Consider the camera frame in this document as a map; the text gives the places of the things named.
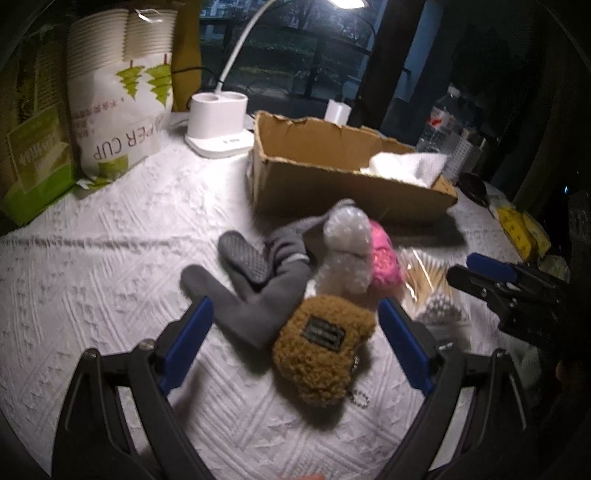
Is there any bubble wrap piece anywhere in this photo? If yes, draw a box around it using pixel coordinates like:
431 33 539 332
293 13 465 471
318 205 372 296

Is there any clear water bottle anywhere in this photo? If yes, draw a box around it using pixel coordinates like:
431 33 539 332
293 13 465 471
418 85 465 153

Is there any bag of paper cups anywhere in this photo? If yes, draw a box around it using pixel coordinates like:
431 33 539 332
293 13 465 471
67 7 178 190

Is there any yellow curtain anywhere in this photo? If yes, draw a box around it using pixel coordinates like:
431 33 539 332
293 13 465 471
171 0 201 114

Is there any cardboard box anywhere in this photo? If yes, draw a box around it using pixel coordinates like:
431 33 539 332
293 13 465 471
247 111 459 226

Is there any black cable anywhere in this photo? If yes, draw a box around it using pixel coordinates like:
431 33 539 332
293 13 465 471
172 66 218 112

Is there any gray sock with dotted sole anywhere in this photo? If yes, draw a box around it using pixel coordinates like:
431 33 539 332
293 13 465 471
218 198 354 283

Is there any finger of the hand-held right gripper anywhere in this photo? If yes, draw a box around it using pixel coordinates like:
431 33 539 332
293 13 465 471
465 252 525 283
446 264 513 305

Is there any white desk lamp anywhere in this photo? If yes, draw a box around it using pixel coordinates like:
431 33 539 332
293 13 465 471
185 0 370 160

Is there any pink soft sponge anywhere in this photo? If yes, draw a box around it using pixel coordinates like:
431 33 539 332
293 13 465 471
367 220 403 288

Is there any green paper package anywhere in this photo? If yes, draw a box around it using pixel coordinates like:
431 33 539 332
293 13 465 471
0 28 77 227

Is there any white mesh holder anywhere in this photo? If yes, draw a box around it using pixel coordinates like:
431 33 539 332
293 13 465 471
443 129 485 183

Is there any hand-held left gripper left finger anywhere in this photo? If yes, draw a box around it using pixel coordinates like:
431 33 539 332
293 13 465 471
52 295 215 480

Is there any white textured tablecloth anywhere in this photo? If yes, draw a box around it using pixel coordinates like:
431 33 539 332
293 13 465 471
0 115 546 480

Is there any bag of cotton swabs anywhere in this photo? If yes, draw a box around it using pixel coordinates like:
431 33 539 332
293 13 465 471
398 247 469 326

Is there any yellow packet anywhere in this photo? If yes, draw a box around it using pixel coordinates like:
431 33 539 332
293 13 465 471
522 212 552 257
496 205 533 259

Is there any brown fuzzy pouch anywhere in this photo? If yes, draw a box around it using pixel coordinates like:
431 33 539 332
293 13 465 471
271 295 377 409

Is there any white power adapter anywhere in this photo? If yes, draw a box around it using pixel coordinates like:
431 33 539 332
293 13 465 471
324 99 352 125

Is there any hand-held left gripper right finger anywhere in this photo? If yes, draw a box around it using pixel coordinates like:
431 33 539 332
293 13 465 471
378 296 536 480

